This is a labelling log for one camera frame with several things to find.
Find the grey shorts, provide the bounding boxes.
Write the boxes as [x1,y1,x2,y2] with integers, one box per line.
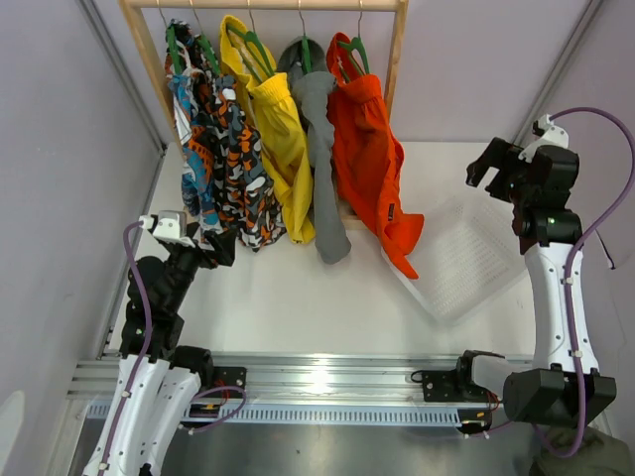
[278,37,351,265]

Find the green hanger of orange shorts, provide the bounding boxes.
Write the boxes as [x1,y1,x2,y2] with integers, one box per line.
[337,0,370,75]

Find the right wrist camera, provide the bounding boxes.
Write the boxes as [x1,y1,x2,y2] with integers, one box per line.
[519,114,570,163]

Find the blue orange patterned shorts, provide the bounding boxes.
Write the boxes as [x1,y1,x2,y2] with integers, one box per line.
[165,19,222,233]

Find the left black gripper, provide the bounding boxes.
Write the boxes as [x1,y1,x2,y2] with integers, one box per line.
[166,222,236,311]

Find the green hanger of camouflage shorts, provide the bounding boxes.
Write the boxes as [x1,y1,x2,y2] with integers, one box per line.
[190,0,221,76]

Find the black orange camouflage shorts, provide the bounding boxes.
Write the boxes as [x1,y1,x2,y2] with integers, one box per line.
[195,35,286,252]

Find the green hanger of blue shorts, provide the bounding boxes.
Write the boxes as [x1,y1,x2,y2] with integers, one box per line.
[156,0,183,74]

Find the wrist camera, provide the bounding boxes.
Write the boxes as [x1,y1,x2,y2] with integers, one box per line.
[139,210,195,248]
[519,114,570,163]

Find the green hanger of yellow shorts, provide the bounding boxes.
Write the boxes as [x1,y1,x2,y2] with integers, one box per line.
[225,0,275,83]

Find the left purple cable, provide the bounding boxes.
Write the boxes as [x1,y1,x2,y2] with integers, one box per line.
[96,221,248,476]

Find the olive green cloth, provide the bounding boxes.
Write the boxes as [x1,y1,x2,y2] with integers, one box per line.
[528,427,634,475]

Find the purple cable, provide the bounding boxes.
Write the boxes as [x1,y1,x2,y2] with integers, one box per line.
[460,107,635,459]
[96,221,248,476]

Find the green hanger of grey shorts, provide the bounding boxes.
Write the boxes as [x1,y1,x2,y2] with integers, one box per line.
[297,0,313,74]

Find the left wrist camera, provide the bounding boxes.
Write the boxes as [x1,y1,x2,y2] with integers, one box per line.
[139,210,195,248]

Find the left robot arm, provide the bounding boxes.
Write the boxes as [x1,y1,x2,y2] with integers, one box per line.
[82,212,247,475]

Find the wooden clothes rack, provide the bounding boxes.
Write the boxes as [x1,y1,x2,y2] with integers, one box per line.
[117,0,410,231]

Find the yellow shorts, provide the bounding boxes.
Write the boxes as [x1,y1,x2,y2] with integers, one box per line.
[219,15,316,244]

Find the white perforated plastic basket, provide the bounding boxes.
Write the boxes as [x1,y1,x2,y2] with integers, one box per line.
[390,192,527,327]

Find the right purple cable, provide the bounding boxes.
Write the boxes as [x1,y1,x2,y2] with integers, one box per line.
[460,107,635,459]

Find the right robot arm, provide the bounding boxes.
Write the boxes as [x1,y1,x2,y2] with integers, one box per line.
[452,138,616,428]

